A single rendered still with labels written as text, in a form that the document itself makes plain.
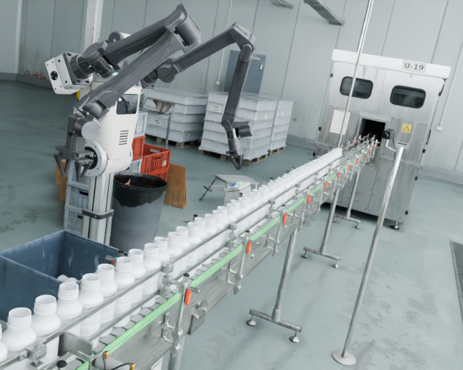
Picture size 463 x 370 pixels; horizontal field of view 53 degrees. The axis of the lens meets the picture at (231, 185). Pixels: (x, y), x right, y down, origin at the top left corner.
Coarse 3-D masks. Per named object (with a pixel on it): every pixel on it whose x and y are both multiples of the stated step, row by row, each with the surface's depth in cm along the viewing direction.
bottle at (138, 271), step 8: (128, 256) 114; (136, 256) 113; (136, 264) 113; (136, 272) 113; (144, 272) 115; (136, 280) 113; (136, 288) 114; (136, 296) 115; (136, 304) 116; (136, 312) 116
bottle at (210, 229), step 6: (210, 216) 153; (210, 222) 150; (204, 228) 150; (210, 228) 151; (210, 234) 150; (210, 240) 151; (210, 246) 152; (204, 252) 152; (210, 252) 153; (210, 258) 154; (204, 264) 153
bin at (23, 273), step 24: (48, 240) 167; (72, 240) 173; (0, 264) 146; (24, 264) 159; (48, 264) 170; (72, 264) 175; (96, 264) 170; (0, 288) 147; (24, 288) 143; (48, 288) 139; (0, 312) 149
